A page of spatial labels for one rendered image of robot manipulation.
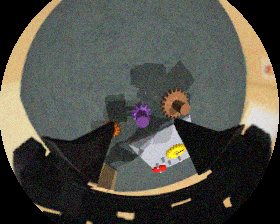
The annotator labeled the orange gear with tall hub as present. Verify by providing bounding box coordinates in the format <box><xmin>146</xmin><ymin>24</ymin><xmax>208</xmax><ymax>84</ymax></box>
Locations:
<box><xmin>112</xmin><ymin>122</ymin><xmax>121</xmax><ymax>137</ymax></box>

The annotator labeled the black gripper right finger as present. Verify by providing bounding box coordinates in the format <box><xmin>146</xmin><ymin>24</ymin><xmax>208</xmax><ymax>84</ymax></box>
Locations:
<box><xmin>174</xmin><ymin>118</ymin><xmax>245</xmax><ymax>176</ymax></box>

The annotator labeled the yellow gear with black stripe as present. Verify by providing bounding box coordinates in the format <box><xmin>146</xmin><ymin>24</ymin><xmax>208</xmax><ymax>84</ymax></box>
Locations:
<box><xmin>166</xmin><ymin>143</ymin><xmax>186</xmax><ymax>158</ymax></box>

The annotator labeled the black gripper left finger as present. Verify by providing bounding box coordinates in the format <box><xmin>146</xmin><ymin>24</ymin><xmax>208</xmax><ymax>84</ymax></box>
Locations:
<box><xmin>40</xmin><ymin>121</ymin><xmax>115</xmax><ymax>184</ymax></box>

